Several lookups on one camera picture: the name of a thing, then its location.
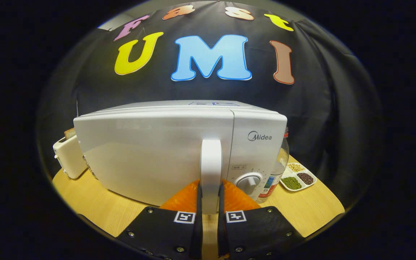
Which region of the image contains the white divided dish of beans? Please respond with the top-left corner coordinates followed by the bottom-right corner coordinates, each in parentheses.
top-left (279, 162), bottom-right (317, 191)

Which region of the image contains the cream toaster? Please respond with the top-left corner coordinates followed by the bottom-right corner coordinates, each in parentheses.
top-left (53, 134), bottom-right (87, 179)

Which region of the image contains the white microwave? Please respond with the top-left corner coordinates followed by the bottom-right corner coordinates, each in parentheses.
top-left (73, 100), bottom-right (288, 214)

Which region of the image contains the clear plastic water bottle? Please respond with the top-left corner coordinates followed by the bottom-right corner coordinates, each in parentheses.
top-left (257, 126), bottom-right (290, 203)

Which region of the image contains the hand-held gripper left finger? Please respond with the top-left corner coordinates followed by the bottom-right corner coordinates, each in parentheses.
top-left (116, 179), bottom-right (203, 260)

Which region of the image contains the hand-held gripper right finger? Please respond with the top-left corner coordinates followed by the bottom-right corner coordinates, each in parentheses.
top-left (217, 179), bottom-right (306, 260)

